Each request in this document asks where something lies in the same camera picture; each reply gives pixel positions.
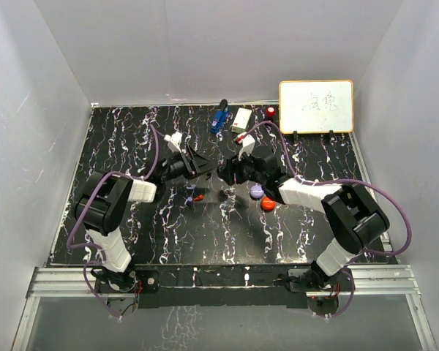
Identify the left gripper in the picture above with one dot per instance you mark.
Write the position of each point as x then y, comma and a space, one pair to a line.
196, 164

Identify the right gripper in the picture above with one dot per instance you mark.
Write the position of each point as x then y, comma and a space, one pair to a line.
233, 169

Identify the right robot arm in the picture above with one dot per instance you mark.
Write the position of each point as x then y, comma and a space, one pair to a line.
355, 218

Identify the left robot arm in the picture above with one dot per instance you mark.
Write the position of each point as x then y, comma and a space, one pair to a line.
105, 196

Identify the blue stapler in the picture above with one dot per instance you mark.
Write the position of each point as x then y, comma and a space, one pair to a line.
220, 115

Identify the white and green box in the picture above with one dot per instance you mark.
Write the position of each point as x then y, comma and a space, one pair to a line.
241, 120

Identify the red button device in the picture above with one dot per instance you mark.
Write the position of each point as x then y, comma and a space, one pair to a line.
270, 112

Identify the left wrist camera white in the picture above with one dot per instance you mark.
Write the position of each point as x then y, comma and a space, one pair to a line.
173, 141

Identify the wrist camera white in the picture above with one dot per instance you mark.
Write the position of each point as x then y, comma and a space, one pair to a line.
173, 141
247, 143

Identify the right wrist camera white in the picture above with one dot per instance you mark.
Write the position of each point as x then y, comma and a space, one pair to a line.
247, 143

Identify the white whiteboard with wooden frame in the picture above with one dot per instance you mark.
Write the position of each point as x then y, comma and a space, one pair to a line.
316, 106

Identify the aluminium frame rail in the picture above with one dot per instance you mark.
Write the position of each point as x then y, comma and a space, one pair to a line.
222, 285

